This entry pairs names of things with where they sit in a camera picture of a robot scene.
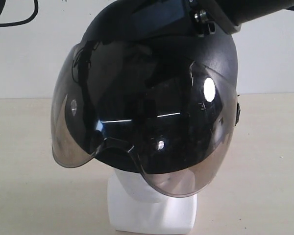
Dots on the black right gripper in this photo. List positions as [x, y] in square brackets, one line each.
[157, 18]

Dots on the black helmet with tinted visor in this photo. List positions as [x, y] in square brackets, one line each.
[164, 107]

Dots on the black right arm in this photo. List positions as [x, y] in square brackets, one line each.
[242, 11]

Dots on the white mannequin head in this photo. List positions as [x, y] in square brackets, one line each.
[135, 207]

